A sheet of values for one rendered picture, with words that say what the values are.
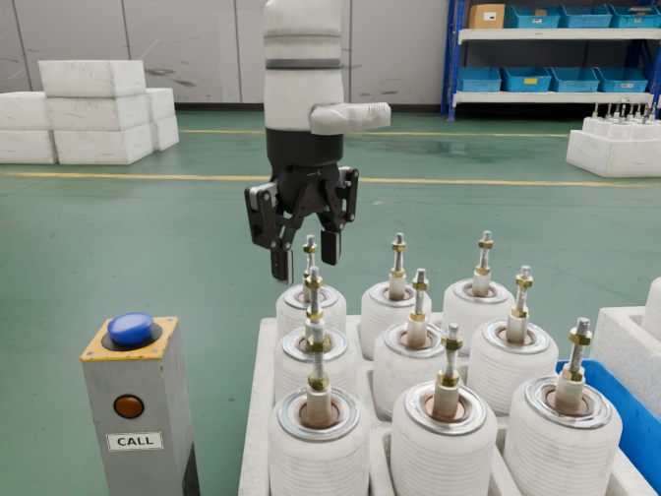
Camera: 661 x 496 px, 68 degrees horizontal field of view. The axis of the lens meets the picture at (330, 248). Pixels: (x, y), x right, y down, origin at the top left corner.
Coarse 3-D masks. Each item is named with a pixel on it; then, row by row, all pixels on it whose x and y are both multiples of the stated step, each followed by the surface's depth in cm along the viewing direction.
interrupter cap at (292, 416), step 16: (288, 400) 47; (304, 400) 47; (336, 400) 47; (352, 400) 47; (288, 416) 45; (304, 416) 45; (336, 416) 45; (352, 416) 45; (288, 432) 43; (304, 432) 43; (320, 432) 43; (336, 432) 43
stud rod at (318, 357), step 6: (318, 324) 42; (318, 330) 42; (318, 336) 42; (318, 354) 43; (318, 360) 43; (318, 366) 43; (324, 366) 44; (318, 372) 43; (324, 372) 44; (318, 378) 43; (318, 390) 44
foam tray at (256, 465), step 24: (264, 336) 71; (360, 336) 76; (264, 360) 66; (360, 360) 66; (264, 384) 61; (360, 384) 61; (264, 408) 57; (264, 432) 53; (384, 432) 53; (504, 432) 54; (264, 456) 50; (384, 456) 50; (624, 456) 50; (240, 480) 47; (264, 480) 47; (384, 480) 47; (504, 480) 47; (624, 480) 47
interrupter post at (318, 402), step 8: (312, 392) 44; (320, 392) 44; (328, 392) 44; (312, 400) 44; (320, 400) 44; (328, 400) 44; (312, 408) 44; (320, 408) 44; (328, 408) 44; (312, 416) 44; (320, 416) 44; (328, 416) 45
